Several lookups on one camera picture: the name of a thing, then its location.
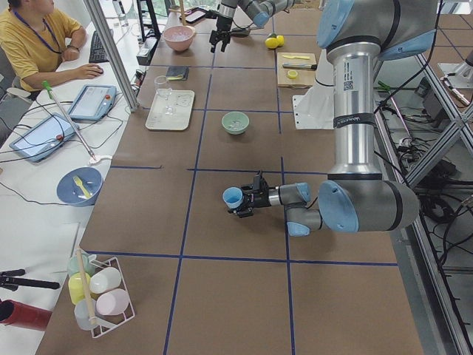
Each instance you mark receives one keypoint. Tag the black tripod handle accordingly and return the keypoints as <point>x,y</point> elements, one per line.
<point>12,280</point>

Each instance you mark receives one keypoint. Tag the clear ice cubes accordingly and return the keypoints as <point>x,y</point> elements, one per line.
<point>235,126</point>

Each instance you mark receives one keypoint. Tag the clear wine glass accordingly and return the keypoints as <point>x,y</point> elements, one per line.
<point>166,96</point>

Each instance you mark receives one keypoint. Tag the grey yellow cloth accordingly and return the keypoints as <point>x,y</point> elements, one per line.
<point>177,73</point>

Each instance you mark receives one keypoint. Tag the wooden cutting board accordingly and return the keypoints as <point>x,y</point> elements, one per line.
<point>305,77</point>

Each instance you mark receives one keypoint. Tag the red cylinder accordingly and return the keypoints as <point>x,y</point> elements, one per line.
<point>21,315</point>

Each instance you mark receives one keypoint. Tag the yellow lemon back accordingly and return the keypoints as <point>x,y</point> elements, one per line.
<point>280,40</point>

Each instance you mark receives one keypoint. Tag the half lemon slice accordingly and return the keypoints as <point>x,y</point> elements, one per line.
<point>292,74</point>

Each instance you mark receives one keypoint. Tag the yellow-green plastic fork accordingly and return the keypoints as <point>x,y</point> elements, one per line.
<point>80,184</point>

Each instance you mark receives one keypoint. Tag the clear cup in rack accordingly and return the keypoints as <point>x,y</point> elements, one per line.
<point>81,313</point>

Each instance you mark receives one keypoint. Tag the blue teach pendant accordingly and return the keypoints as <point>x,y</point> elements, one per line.
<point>44,138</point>
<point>93,102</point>

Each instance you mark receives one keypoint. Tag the white cup in rack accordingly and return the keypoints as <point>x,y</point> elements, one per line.
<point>105,280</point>

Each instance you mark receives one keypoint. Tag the light blue plastic cup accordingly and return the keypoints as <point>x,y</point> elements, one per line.
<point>233,197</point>

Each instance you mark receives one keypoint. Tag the person in yellow shirt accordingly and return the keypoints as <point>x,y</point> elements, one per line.
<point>37,38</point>

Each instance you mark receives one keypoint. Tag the glass beaker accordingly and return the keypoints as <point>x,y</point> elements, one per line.
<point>161,82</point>

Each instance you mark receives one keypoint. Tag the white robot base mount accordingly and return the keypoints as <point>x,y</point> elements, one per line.
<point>314,109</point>

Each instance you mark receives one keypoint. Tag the pink cup in rack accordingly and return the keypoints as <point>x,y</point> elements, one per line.
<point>113,302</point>

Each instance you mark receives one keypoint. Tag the green cup in rack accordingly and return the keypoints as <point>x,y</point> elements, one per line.
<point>88,264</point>

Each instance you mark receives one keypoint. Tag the yellow lemon front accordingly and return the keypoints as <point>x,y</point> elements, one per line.
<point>271,43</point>

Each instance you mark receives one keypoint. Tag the yellow plastic knife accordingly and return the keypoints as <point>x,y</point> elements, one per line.
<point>302,57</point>

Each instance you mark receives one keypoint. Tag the white wire cup rack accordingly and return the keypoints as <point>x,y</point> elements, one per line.
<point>105,324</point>

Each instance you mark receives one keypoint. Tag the black keyboard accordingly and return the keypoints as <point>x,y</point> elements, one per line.
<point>97,53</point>

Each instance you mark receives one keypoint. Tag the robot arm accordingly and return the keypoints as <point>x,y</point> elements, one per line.
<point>259,12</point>
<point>354,197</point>

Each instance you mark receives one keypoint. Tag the cream bear tray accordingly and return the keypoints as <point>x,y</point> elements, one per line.
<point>182,101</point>

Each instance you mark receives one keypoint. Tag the aluminium frame post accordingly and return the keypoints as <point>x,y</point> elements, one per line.
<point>99,20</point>

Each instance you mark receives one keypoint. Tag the grabber stick green handle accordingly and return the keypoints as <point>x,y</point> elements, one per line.
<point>94,159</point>

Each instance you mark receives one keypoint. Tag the yellow lemon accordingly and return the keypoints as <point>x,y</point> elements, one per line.
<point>271,43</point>
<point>280,40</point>

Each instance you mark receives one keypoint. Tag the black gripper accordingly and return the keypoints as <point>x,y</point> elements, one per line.
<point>261,199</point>
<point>224,23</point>

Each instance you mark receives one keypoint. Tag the steel muddler black tip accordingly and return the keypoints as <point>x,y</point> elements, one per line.
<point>300,66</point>

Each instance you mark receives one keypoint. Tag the blue bowl with fork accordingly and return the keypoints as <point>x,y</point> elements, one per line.
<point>71,195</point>

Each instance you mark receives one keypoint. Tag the far blue teach pendant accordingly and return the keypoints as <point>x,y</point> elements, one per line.
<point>93,102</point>

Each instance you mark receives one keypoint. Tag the green bowl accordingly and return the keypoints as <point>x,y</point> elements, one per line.
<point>235,116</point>

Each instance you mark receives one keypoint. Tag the near blue teach pendant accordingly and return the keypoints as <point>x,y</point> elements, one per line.
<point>44,138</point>

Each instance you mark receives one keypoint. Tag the pink bowl with ice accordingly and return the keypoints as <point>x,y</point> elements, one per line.
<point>179,38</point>

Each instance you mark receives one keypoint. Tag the yellow cup in rack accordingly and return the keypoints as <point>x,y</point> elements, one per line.
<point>76,290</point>

